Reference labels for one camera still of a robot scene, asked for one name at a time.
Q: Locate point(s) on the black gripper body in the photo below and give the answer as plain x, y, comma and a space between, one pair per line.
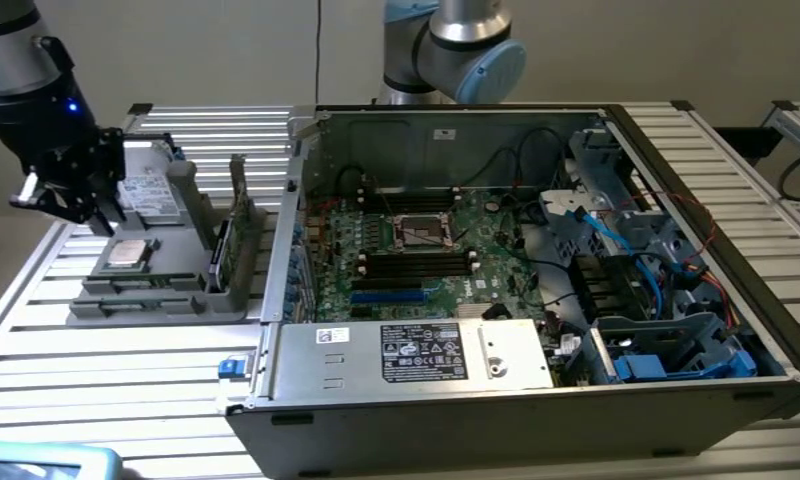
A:
36, 117

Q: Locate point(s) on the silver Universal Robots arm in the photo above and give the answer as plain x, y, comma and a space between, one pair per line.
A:
9, 55

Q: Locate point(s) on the black RAM slot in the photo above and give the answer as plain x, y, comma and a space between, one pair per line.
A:
409, 203
409, 192
416, 266
409, 197
416, 271
416, 260
416, 255

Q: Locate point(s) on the silver hard disk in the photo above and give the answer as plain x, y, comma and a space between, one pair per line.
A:
148, 197

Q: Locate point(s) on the silver CPU chip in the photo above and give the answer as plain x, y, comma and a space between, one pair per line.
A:
130, 256

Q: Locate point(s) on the black slim disk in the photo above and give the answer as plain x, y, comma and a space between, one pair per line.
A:
219, 255

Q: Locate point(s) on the grey parts rack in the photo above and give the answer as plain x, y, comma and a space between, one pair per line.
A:
193, 305

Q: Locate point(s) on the blue case latch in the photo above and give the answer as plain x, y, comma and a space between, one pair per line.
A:
232, 367

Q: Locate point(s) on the long black expansion slot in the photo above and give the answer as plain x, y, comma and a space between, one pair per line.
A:
387, 285

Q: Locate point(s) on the short black expansion slot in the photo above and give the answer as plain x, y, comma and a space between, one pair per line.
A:
373, 314

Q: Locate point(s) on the blue expansion slot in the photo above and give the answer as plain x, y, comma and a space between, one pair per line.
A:
389, 297

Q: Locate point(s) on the metal CPU socket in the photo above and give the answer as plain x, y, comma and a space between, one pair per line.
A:
423, 232

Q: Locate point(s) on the silver power supply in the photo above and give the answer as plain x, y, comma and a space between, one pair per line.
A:
353, 367

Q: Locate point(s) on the teal plastic object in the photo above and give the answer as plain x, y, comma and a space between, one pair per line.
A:
40, 462

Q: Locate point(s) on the silver chipset heatsink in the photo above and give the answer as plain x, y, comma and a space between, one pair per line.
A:
477, 312

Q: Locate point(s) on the green motherboard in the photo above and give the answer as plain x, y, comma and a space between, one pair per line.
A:
500, 280

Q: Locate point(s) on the open black PC case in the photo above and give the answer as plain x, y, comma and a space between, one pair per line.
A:
480, 435

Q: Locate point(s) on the grey metal drive cage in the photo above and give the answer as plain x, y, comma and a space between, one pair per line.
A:
614, 210

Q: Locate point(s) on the black fan shroud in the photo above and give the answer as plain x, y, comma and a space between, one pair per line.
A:
607, 290

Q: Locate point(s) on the grey disk bay blue clips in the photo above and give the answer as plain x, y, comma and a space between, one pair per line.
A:
667, 350

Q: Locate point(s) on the black table bracket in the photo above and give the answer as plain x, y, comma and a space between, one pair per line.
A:
740, 142

